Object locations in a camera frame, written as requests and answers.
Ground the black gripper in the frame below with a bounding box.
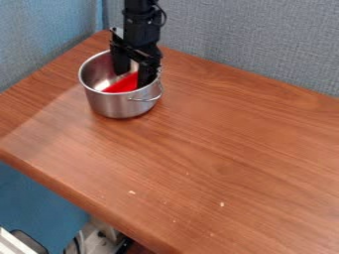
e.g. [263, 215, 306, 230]
[107, 19, 165, 89]

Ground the red plastic block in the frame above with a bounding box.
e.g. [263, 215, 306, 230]
[103, 72, 138, 93]

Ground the stainless steel pot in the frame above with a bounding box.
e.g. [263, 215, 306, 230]
[79, 51, 163, 119]

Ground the white box under table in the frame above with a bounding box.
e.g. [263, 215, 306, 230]
[63, 217, 134, 254]

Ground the grey device bottom left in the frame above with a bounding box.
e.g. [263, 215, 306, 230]
[0, 226, 50, 254]

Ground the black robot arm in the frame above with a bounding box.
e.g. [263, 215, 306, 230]
[110, 0, 167, 88]

